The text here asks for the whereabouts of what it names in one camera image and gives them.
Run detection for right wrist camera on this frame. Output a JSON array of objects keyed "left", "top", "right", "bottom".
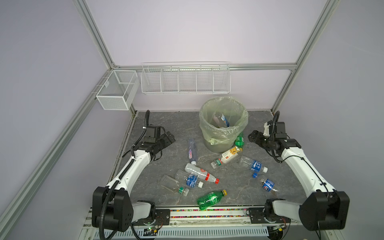
[{"left": 263, "top": 121, "right": 288, "bottom": 139}]

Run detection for green cap clear bottle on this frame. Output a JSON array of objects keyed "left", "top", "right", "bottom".
[{"left": 160, "top": 175, "right": 189, "bottom": 197}]

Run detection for flower label tea bottle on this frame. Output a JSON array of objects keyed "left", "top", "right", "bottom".
[{"left": 211, "top": 146, "right": 243, "bottom": 169}]

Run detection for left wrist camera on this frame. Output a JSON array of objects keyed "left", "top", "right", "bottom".
[{"left": 144, "top": 125, "right": 162, "bottom": 144}]

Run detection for white wire rack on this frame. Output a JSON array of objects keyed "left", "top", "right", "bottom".
[{"left": 141, "top": 62, "right": 232, "bottom": 95}]

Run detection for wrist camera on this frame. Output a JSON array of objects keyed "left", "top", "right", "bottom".
[
  {"left": 144, "top": 125, "right": 162, "bottom": 144},
  {"left": 263, "top": 121, "right": 288, "bottom": 139}
]

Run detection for red cap white bottle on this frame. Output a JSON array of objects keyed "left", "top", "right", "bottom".
[{"left": 185, "top": 163, "right": 220, "bottom": 184}]

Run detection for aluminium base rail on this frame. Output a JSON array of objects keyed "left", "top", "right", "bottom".
[{"left": 79, "top": 204, "right": 313, "bottom": 238}]

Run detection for bin with green bag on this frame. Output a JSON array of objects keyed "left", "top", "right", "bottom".
[{"left": 199, "top": 97, "right": 249, "bottom": 153}]

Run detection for blue cap pepsi bottle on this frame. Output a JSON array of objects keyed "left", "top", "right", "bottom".
[{"left": 252, "top": 173, "right": 279, "bottom": 193}]

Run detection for blue label white cap bottle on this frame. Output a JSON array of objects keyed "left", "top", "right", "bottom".
[{"left": 175, "top": 170, "right": 204, "bottom": 188}]

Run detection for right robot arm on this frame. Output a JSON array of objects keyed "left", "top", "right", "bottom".
[{"left": 248, "top": 130, "right": 350, "bottom": 231}]

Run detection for small green bottle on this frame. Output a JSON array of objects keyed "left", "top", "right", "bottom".
[{"left": 235, "top": 133, "right": 245, "bottom": 148}]

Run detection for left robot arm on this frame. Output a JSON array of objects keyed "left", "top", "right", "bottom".
[{"left": 92, "top": 132, "right": 175, "bottom": 233}]

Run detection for tall blue cap clear bottle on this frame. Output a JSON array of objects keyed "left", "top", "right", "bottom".
[{"left": 212, "top": 112, "right": 230, "bottom": 128}]

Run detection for white mesh box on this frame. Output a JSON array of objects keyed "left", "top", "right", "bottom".
[{"left": 96, "top": 70, "right": 140, "bottom": 111}]

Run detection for green bottle yellow cap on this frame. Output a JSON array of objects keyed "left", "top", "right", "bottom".
[{"left": 197, "top": 190, "right": 227, "bottom": 211}]

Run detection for purple label clear bottle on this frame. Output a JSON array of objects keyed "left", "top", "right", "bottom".
[{"left": 188, "top": 139, "right": 198, "bottom": 166}]

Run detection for blue label water bottle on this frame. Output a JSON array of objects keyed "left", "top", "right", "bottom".
[{"left": 238, "top": 156, "right": 268, "bottom": 173}]

